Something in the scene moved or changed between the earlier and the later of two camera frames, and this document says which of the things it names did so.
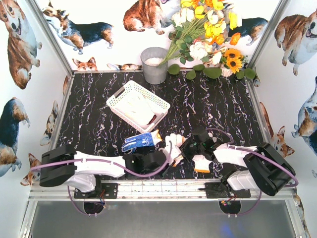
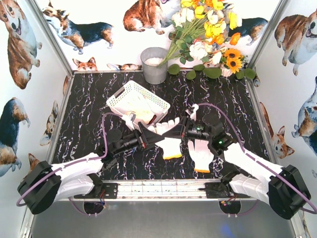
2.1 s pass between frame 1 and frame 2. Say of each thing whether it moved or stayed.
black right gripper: moved
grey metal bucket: stayed
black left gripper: moved
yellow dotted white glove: moved
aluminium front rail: stayed
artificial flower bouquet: stayed
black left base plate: stayed
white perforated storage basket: stayed
